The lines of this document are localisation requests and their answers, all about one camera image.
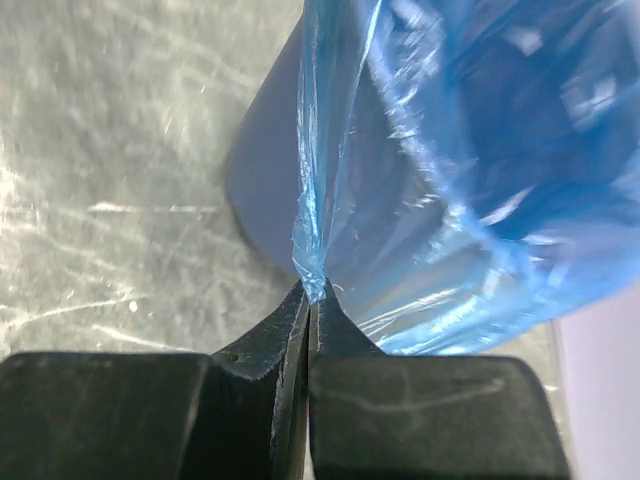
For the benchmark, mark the blue plastic trash bag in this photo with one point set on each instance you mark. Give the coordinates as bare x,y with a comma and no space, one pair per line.
468,169

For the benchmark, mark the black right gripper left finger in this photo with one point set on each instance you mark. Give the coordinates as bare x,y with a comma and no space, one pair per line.
238,413

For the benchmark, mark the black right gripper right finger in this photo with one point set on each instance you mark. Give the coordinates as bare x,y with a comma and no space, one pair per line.
378,416

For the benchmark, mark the blue plastic trash bin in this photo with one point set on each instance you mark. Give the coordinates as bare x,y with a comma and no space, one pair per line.
270,165

